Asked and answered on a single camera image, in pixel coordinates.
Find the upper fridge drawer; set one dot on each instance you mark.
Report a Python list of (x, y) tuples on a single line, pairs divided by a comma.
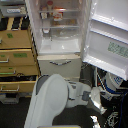
[(68, 66)]

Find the grey box on cabinet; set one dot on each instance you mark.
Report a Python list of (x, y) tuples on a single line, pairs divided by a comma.
[(13, 11)]

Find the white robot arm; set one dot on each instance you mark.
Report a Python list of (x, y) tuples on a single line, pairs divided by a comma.
[(52, 94)]

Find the white fridge door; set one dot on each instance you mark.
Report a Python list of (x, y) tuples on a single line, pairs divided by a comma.
[(106, 42)]

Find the wooden drawer cabinet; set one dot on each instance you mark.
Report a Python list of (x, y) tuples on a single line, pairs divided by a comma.
[(19, 68)]

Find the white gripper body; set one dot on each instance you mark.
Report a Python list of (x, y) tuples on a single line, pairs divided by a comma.
[(95, 100)]

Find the white refrigerator body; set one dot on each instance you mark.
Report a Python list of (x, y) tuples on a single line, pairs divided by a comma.
[(59, 26)]

